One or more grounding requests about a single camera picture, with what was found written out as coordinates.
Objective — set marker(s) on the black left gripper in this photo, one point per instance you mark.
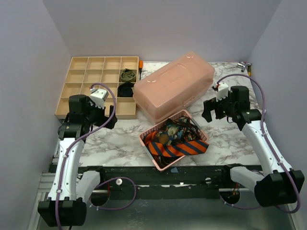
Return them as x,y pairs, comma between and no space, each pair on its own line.
104,118

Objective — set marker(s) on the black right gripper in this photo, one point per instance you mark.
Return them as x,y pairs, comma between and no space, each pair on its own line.
213,108

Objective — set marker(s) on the pink plastic storage box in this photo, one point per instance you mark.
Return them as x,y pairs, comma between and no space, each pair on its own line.
173,87

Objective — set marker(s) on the pink plastic basket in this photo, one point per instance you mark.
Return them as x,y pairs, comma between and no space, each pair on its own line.
156,163

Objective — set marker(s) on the orange navy striped tie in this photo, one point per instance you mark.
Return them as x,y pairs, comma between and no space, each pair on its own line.
193,147

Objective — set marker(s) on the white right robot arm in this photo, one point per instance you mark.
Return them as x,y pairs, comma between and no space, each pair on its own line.
279,183

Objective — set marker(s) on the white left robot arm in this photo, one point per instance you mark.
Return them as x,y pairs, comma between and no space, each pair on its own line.
66,202

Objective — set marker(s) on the pile of patterned ties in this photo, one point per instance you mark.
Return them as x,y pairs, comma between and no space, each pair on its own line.
177,134

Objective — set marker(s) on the rolled black tie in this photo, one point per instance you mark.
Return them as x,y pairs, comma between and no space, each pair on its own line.
125,89

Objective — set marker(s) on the wooden compartment tray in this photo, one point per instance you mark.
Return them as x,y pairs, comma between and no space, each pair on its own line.
85,71

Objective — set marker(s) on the silver socket tool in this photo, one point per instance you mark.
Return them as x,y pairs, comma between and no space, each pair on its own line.
243,65

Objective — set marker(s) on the rolled green tie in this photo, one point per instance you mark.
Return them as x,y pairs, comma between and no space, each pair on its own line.
128,75

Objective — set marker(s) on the yellow black tool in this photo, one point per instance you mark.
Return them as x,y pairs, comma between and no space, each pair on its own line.
249,70

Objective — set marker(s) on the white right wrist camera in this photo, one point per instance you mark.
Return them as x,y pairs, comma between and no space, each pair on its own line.
222,90

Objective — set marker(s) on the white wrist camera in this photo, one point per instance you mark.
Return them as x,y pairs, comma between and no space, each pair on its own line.
222,90
98,96

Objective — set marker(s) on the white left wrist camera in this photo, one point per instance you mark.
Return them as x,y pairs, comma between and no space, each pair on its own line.
98,96

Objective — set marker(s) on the orange handled screwdriver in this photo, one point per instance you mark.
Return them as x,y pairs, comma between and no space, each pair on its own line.
140,69

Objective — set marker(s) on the black mounting rail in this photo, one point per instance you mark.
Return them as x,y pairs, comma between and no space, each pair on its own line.
181,182

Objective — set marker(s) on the aluminium extrusion frame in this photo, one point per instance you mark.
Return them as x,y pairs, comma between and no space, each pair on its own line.
44,187

